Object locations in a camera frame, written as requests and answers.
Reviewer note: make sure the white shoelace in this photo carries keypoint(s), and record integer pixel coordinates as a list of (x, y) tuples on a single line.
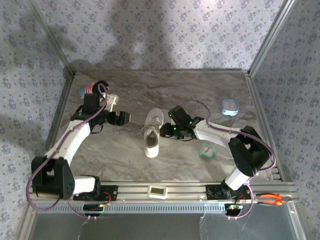
[(156, 122)]

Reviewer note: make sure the white sneaker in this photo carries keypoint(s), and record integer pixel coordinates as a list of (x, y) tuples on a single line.
[(151, 150)]

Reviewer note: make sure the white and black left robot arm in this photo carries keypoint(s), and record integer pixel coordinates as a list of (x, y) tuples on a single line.
[(72, 142)]

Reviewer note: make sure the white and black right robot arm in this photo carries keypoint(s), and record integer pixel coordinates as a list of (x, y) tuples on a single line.
[(215, 136)]

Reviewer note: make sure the doll with black hair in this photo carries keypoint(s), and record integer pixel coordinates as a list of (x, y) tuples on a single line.
[(87, 88)]

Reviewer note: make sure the small teal square clock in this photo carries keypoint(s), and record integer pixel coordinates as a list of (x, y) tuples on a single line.
[(207, 150)]

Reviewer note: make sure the light blue plastic box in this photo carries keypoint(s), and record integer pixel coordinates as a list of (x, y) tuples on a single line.
[(230, 106)]

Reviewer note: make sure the white digital timer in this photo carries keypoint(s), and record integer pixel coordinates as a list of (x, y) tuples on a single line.
[(157, 191)]

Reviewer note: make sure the small circuit board with LEDs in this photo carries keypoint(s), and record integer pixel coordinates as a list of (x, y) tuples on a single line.
[(233, 207), (92, 207)]

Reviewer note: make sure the grey metal panel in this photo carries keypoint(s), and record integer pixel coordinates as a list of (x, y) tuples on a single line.
[(150, 227)]

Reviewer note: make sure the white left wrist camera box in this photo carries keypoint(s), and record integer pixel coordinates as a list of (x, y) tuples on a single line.
[(112, 100)]

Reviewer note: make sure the aluminium side rail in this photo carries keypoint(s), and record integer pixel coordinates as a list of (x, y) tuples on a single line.
[(61, 107), (257, 100)]

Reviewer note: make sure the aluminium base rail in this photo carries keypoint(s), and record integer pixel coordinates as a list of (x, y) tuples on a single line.
[(185, 191)]

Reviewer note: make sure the aluminium frame post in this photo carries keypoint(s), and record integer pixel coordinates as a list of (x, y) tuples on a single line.
[(55, 42), (270, 37)]

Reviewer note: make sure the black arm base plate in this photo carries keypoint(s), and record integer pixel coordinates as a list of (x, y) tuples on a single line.
[(112, 192), (212, 192)]

